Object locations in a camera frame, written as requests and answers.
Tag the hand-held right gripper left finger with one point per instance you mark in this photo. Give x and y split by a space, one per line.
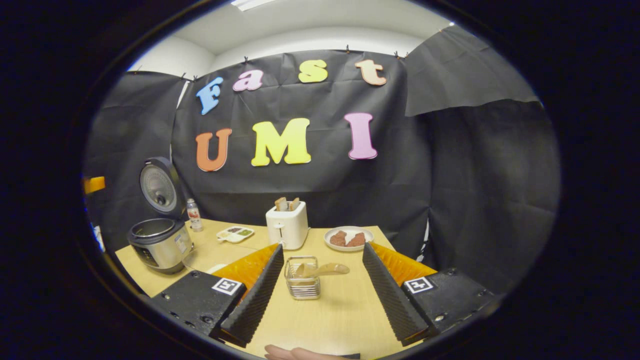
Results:
255 300

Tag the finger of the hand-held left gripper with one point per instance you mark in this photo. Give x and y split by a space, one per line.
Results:
94 185

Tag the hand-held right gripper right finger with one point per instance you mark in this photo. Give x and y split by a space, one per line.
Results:
390 300

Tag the wooden spoon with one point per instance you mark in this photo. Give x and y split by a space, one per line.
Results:
327 270

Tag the dark gray rice cooker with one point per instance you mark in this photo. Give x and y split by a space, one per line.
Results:
160 247

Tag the white round plate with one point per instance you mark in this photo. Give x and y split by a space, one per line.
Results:
350 248

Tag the white divided dish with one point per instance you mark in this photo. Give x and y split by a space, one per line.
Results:
235 234

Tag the brown meat piece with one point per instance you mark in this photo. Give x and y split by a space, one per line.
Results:
338 238
356 240

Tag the white toaster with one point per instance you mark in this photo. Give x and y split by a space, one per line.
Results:
287 230

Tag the toast slice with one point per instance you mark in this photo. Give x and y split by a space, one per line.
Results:
294 204
281 204

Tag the small clear bottle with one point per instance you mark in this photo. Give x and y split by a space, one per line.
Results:
194 217

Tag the black backdrop cloth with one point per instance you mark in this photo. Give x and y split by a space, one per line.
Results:
450 200

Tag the ceiling light panel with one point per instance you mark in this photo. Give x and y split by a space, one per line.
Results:
250 4

